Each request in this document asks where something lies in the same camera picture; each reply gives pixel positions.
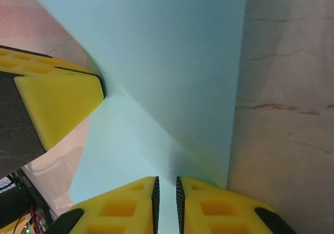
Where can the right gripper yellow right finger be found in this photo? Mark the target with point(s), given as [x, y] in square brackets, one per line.
[221, 213]

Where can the teal paper sheet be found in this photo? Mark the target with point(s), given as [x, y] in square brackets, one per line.
[169, 74]

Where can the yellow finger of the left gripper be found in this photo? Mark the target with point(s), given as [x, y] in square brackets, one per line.
[65, 100]
[36, 57]

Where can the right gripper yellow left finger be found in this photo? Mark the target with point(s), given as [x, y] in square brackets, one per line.
[117, 210]

